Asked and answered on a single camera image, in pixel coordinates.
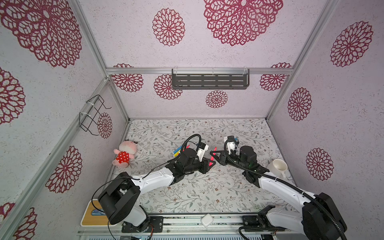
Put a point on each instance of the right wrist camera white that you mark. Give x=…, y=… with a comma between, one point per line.
x=231, y=143

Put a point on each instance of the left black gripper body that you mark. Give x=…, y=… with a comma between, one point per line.
x=196, y=167

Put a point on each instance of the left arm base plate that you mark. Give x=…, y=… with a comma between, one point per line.
x=150, y=225

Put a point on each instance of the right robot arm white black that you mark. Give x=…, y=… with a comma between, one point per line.
x=317, y=217

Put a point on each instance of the black wire wall rack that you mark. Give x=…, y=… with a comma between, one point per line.
x=96, y=121

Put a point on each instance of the white ceramic mug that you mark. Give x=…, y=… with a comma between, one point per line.
x=278, y=168

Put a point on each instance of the dark grey wall shelf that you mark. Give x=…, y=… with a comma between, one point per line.
x=212, y=81

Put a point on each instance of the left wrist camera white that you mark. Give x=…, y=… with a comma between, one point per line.
x=202, y=148

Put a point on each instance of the blue highlighter pen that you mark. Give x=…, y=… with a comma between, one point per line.
x=179, y=149

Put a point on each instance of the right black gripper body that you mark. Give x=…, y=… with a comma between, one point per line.
x=235, y=159

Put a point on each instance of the wooden tray with white rim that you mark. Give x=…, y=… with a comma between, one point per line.
x=94, y=216

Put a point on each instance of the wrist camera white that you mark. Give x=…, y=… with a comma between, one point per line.
x=202, y=148
x=231, y=143

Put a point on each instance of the white plastic clip on rail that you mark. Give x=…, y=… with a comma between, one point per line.
x=207, y=220

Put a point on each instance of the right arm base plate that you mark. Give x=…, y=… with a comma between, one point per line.
x=259, y=221

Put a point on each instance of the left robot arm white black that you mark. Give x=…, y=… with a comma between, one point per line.
x=119, y=199

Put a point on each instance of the pink plush toy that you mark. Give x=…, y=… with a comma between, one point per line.
x=125, y=153

